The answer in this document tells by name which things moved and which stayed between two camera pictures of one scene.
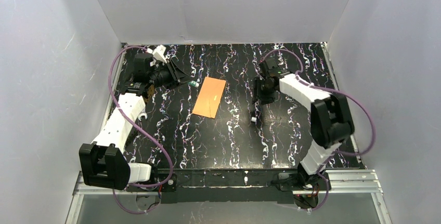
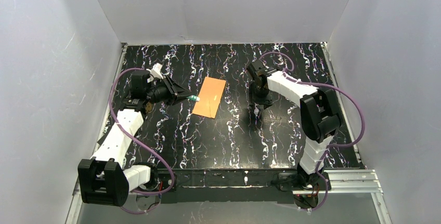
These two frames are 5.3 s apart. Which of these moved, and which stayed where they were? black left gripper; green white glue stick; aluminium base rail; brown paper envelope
Moved: green white glue stick; black left gripper
Stayed: aluminium base rail; brown paper envelope
